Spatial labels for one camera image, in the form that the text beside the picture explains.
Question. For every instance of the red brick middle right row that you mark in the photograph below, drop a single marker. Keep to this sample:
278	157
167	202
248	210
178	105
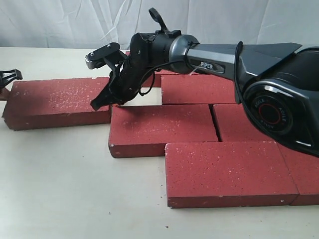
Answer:
233	124

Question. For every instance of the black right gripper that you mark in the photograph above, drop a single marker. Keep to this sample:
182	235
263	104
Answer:
125	86

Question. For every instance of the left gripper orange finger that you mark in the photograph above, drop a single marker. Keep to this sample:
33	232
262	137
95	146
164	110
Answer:
6	77

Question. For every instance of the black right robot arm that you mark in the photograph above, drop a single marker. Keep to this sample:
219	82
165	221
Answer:
277	84

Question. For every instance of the white backdrop curtain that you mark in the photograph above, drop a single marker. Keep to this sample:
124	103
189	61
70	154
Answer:
93	23

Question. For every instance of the red brick moved to row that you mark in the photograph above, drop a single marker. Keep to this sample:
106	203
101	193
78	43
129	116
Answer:
196	89

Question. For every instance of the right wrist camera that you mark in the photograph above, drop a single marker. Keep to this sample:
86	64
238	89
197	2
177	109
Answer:
109	54

